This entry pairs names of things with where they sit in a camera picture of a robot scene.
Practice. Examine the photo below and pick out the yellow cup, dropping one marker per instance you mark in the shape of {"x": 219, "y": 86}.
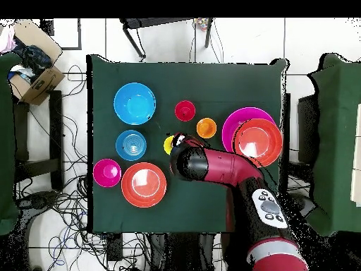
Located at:
{"x": 167, "y": 145}

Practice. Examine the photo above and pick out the orange-red bowl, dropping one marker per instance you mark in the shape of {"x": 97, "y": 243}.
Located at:
{"x": 258, "y": 141}
{"x": 143, "y": 185}

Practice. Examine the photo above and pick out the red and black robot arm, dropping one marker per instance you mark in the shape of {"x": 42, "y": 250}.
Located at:
{"x": 225, "y": 166}

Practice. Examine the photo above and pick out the orange cup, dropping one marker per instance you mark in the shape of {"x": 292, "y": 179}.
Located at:
{"x": 206, "y": 128}

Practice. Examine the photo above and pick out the red cup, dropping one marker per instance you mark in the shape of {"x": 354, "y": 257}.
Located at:
{"x": 185, "y": 110}

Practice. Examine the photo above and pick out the large pink bowl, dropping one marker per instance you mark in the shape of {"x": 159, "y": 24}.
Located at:
{"x": 231, "y": 124}

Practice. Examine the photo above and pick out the dark green tablecloth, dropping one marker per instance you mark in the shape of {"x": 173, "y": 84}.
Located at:
{"x": 197, "y": 84}

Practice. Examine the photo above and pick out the small blue bowl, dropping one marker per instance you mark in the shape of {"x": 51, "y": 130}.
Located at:
{"x": 131, "y": 145}

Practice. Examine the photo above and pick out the large blue bowl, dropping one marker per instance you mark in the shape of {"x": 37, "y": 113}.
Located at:
{"x": 134, "y": 103}

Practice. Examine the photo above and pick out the small magenta bowl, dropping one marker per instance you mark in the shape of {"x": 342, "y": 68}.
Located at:
{"x": 107, "y": 172}

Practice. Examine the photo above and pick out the colourful small objects pile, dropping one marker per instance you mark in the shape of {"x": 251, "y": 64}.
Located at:
{"x": 201, "y": 24}

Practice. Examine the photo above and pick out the black rectangular box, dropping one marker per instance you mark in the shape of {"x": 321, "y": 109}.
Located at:
{"x": 114, "y": 248}

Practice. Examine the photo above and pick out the green cloth covered table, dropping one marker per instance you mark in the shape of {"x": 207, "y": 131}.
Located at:
{"x": 338, "y": 98}
{"x": 7, "y": 141}

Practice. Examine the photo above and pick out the cardboard box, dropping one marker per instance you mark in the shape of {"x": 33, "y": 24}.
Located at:
{"x": 42, "y": 84}

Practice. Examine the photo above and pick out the dark blue cloth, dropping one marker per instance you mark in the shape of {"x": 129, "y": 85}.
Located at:
{"x": 33, "y": 59}

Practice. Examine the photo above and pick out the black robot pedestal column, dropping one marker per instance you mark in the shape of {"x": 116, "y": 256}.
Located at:
{"x": 180, "y": 251}

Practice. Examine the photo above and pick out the black stool frame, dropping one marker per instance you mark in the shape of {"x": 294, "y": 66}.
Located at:
{"x": 132, "y": 23}

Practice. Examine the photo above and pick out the black pedestal leg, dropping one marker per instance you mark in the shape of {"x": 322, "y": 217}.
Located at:
{"x": 307, "y": 206}
{"x": 42, "y": 199}

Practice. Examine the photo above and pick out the black bench frame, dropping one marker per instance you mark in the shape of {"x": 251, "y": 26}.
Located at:
{"x": 55, "y": 127}

